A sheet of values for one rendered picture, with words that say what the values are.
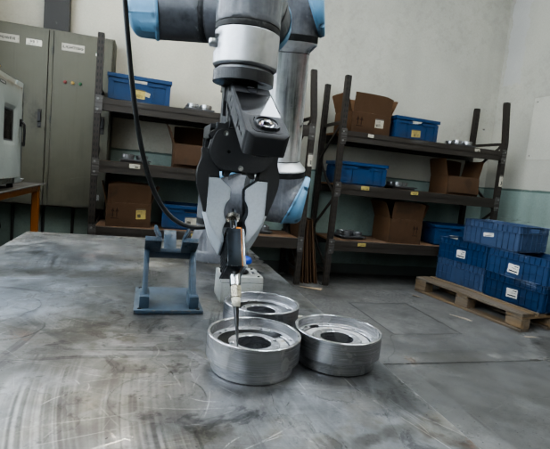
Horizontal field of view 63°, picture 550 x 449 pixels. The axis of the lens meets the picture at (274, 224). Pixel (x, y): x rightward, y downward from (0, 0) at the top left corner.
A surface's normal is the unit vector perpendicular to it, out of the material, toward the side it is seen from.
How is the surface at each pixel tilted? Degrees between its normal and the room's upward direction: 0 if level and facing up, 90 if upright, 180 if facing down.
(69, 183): 90
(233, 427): 0
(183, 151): 82
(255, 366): 90
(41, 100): 90
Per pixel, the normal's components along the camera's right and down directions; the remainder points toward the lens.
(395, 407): 0.10, -0.99
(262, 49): 0.56, 0.15
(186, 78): 0.26, 0.13
